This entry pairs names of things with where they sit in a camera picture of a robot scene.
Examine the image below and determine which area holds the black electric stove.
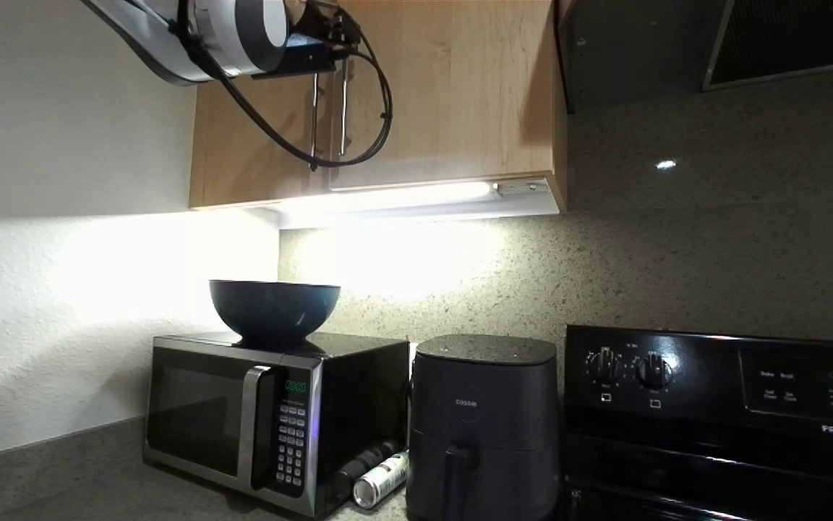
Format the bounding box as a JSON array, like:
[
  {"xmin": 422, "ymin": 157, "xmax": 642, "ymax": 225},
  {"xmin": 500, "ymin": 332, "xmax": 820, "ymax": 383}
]
[{"xmin": 557, "ymin": 322, "xmax": 833, "ymax": 521}]

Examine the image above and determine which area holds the black steel microwave oven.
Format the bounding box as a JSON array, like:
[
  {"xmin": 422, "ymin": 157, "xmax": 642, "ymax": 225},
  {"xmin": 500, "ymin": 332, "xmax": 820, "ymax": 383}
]
[{"xmin": 140, "ymin": 329, "xmax": 409, "ymax": 517}]

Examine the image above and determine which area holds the dark grey air fryer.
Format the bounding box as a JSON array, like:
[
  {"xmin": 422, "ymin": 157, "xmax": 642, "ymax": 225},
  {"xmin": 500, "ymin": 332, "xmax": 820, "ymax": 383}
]
[{"xmin": 404, "ymin": 332, "xmax": 561, "ymax": 521}]

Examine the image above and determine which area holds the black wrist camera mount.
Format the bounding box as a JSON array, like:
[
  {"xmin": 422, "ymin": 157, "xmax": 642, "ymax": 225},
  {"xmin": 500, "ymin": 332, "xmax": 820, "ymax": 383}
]
[{"xmin": 252, "ymin": 38, "xmax": 344, "ymax": 80}]

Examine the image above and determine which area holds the black range hood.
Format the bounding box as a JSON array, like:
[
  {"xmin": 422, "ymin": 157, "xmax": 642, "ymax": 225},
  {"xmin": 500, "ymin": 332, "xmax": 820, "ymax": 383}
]
[{"xmin": 557, "ymin": 0, "xmax": 833, "ymax": 115}]

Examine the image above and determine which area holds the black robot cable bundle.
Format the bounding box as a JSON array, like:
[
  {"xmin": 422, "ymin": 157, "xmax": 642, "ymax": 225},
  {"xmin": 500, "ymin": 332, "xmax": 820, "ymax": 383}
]
[{"xmin": 177, "ymin": 0, "xmax": 399, "ymax": 174}]

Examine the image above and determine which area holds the black stove knob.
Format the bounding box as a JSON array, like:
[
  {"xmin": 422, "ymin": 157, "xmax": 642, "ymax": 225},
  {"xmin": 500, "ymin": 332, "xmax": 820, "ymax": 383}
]
[
  {"xmin": 631, "ymin": 351, "xmax": 678, "ymax": 393},
  {"xmin": 581, "ymin": 345, "xmax": 626, "ymax": 390}
]

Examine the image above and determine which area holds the dark bottle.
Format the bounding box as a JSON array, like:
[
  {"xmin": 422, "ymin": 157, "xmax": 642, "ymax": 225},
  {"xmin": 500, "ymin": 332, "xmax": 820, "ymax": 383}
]
[{"xmin": 331, "ymin": 441, "xmax": 399, "ymax": 504}]

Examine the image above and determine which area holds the dark blue bowl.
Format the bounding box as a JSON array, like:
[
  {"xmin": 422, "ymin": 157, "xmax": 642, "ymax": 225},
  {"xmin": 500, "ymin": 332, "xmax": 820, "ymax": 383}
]
[{"xmin": 207, "ymin": 279, "xmax": 344, "ymax": 351}]

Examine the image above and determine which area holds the white spray can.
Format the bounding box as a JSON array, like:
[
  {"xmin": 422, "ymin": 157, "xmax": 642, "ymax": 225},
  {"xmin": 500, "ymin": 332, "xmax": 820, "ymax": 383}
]
[{"xmin": 350, "ymin": 449, "xmax": 409, "ymax": 513}]

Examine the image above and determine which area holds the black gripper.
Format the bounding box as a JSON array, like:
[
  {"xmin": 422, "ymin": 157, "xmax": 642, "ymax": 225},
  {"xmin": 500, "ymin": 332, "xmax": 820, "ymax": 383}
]
[{"xmin": 286, "ymin": 0, "xmax": 357, "ymax": 53}]

